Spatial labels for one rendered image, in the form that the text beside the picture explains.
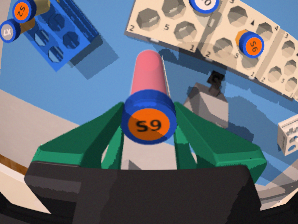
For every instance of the blue table mat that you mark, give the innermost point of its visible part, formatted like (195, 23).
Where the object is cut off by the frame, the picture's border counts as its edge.
(99, 77)

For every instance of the sample tube with blue cap and orange s2 dot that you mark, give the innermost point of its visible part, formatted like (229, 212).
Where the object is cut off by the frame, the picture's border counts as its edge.
(25, 10)

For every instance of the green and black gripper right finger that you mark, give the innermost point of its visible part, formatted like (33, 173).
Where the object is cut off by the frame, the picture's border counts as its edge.
(213, 145)

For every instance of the blue tube rack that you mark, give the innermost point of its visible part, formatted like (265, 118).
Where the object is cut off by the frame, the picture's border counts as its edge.
(76, 39)

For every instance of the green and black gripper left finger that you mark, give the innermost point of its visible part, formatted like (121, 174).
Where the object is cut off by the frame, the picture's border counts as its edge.
(85, 144)

